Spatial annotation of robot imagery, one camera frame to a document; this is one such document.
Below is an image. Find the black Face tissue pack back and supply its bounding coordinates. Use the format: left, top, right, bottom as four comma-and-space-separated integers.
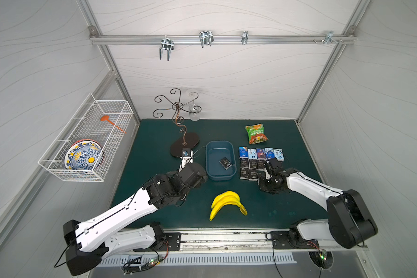
257, 160, 266, 171

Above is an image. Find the black Face tissue pack front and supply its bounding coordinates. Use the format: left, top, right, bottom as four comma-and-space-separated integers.
248, 169, 258, 181

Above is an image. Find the white blue tissue pack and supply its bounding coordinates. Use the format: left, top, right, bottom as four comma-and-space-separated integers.
273, 149, 284, 162

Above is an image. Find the teal plastic storage box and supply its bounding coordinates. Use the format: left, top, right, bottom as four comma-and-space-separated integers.
206, 141, 237, 181

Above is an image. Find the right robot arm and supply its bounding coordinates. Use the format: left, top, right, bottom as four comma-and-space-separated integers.
258, 158, 378, 249

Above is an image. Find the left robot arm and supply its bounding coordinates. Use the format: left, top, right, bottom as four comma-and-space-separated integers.
63, 163, 207, 276

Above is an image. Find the yellow banana bunch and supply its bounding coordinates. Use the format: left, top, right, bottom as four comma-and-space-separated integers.
209, 191, 248, 221

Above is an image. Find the green snack bag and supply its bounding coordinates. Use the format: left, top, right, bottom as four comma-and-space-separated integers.
244, 123, 268, 145

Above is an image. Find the metal scroll stand dark base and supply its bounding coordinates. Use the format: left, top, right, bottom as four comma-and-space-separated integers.
152, 88, 200, 158

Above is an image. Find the clear glass cup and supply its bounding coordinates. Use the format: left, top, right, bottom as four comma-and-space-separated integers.
187, 90, 202, 122

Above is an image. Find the blue yellow patterned plate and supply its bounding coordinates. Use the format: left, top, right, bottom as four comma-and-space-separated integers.
64, 140, 103, 170

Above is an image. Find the orange plastic spoon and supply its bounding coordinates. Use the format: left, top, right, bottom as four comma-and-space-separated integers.
100, 115, 126, 134

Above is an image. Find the metal double hook left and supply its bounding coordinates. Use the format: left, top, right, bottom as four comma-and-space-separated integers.
159, 38, 174, 61

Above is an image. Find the metal double hook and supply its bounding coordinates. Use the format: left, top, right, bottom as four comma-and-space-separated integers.
159, 38, 174, 61
199, 31, 214, 48

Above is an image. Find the small metal hook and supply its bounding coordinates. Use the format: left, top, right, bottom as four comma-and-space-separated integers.
241, 31, 249, 45

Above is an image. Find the metal double hook middle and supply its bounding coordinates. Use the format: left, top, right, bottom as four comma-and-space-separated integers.
199, 31, 214, 48

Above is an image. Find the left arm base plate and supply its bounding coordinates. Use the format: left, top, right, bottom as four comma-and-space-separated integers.
133, 232, 182, 252

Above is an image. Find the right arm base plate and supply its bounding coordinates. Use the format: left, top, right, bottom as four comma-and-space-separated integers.
265, 229, 319, 250

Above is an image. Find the aluminium front rail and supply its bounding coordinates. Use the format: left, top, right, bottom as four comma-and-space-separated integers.
83, 227, 369, 253

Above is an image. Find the aluminium rail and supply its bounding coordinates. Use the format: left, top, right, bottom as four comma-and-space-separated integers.
90, 34, 357, 46
83, 227, 369, 253

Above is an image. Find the white wire basket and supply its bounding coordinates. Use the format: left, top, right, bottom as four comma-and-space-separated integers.
38, 94, 133, 182

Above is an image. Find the metal bracket hook right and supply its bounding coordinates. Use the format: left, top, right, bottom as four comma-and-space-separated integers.
312, 31, 344, 45

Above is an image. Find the aluminium top rail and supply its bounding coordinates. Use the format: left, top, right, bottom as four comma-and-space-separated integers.
90, 34, 357, 46

